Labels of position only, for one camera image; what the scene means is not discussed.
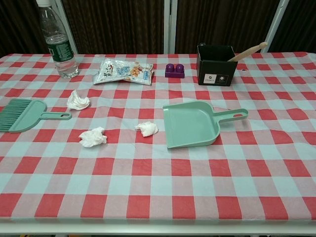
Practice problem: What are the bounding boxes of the tissue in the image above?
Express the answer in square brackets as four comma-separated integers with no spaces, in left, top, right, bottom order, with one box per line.
[66,90,91,111]
[78,126,109,148]
[134,121,159,137]

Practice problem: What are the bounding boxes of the green dustpan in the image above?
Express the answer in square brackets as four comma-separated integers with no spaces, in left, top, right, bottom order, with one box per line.
[162,101,249,149]

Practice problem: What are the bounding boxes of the green hand brush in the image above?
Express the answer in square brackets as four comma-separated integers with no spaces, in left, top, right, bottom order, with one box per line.
[0,98,73,133]

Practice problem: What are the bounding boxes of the white snack packet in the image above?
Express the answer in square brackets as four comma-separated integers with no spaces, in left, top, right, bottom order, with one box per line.
[93,58,155,86]

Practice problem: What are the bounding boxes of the purple building block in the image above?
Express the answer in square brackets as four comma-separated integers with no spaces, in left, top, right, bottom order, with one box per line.
[164,63,185,79]

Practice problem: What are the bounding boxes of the red white checked tablecloth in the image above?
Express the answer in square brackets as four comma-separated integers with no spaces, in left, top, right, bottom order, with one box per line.
[0,51,316,227]

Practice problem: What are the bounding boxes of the black square box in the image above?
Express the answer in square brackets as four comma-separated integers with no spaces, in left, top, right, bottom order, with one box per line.
[197,43,238,87]

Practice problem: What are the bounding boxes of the dark brown curtain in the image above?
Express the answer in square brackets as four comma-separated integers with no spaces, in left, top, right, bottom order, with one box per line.
[0,0,316,58]

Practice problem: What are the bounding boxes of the wooden stick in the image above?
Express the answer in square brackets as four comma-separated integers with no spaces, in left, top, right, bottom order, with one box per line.
[227,41,269,62]

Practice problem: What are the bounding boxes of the clear plastic water bottle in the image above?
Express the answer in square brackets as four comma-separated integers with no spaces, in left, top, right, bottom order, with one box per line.
[36,0,79,79]

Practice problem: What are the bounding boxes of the white upright frame post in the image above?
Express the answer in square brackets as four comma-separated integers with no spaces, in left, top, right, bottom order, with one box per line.
[163,0,178,54]

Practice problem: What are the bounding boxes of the white table frame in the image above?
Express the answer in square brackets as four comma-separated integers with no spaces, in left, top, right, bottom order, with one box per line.
[0,222,316,237]

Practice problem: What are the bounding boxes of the white slanted frame post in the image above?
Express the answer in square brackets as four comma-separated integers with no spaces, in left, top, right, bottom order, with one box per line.
[260,0,290,54]
[50,0,79,55]

